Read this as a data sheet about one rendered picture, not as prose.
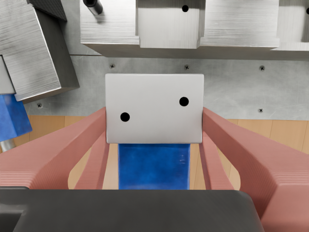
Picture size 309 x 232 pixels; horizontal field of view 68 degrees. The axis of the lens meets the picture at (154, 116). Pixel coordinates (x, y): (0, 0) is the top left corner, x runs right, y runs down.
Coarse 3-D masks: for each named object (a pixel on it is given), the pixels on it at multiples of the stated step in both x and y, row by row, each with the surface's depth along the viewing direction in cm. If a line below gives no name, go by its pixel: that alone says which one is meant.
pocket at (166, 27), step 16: (144, 0) 20; (160, 0) 20; (176, 0) 20; (192, 0) 20; (144, 16) 20; (160, 16) 20; (176, 16) 20; (192, 16) 20; (144, 32) 20; (160, 32) 20; (176, 32) 20; (192, 32) 20; (192, 48) 19
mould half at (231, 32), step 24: (120, 0) 17; (216, 0) 17; (240, 0) 17; (264, 0) 17; (96, 24) 17; (120, 24) 17; (216, 24) 17; (240, 24) 17; (264, 24) 17; (96, 48) 20; (120, 48) 20; (144, 48) 20; (168, 48) 19; (216, 48) 19; (240, 48) 19; (264, 48) 18
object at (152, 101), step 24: (120, 96) 12; (144, 96) 12; (168, 96) 12; (192, 96) 12; (120, 120) 12; (144, 120) 12; (168, 120) 12; (192, 120) 12; (120, 144) 13; (144, 144) 13; (168, 144) 13; (120, 168) 13; (144, 168) 13; (168, 168) 13
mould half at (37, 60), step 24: (0, 0) 21; (24, 0) 21; (0, 24) 21; (24, 24) 21; (48, 24) 23; (0, 48) 21; (24, 48) 21; (48, 48) 21; (24, 72) 21; (48, 72) 21; (72, 72) 26; (24, 96) 22; (48, 96) 26
